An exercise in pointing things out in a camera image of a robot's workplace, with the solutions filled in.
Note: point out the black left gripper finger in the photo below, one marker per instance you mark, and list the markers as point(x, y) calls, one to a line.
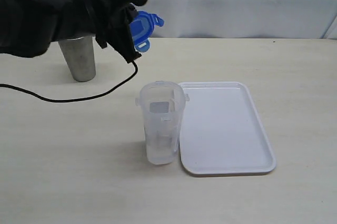
point(118, 33)

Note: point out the blue plastic lid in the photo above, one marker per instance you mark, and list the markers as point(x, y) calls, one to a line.
point(142, 28)

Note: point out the stainless steel cup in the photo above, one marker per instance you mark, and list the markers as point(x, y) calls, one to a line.
point(79, 56)

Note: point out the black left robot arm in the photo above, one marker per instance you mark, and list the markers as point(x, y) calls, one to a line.
point(28, 27)

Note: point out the clear plastic tall container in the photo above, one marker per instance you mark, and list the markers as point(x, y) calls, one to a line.
point(162, 104)

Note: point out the white fabric backdrop curtain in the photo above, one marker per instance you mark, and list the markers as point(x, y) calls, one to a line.
point(245, 18)

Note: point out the white plastic tray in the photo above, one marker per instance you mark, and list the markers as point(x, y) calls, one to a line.
point(221, 133)

